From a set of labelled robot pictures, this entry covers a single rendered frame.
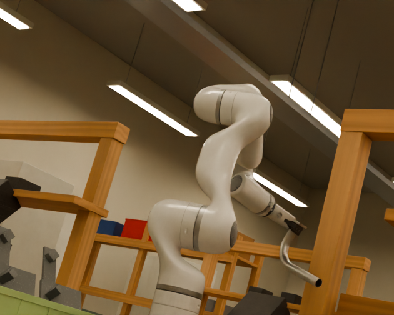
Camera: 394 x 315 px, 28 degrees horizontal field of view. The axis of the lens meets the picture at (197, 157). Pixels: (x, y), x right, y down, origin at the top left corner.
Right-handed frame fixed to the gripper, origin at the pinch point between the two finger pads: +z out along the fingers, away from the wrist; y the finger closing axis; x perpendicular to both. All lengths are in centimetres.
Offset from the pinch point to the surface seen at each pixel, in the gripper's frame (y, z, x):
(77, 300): 5, -51, 59
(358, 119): 11.7, 5.7, -46.4
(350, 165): 4.1, 8.8, -30.0
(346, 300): -14.9, 25.8, 10.0
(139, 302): 443, 282, 134
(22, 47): 730, 123, -10
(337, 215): -2.0, 11.6, -12.6
